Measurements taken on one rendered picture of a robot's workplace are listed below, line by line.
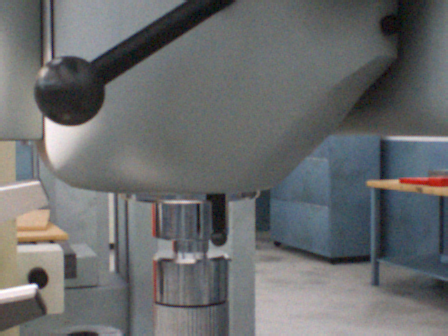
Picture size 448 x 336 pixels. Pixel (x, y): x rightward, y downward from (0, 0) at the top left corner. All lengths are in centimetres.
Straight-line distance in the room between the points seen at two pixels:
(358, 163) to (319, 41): 745
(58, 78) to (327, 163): 743
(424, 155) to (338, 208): 96
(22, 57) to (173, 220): 13
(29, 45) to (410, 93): 21
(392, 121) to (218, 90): 12
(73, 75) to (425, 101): 20
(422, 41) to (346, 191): 737
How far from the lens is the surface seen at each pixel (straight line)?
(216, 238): 44
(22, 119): 45
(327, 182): 775
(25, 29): 45
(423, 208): 762
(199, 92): 40
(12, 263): 223
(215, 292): 48
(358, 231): 792
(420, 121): 46
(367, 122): 50
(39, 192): 57
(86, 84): 33
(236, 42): 40
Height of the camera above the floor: 135
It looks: 3 degrees down
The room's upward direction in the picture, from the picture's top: straight up
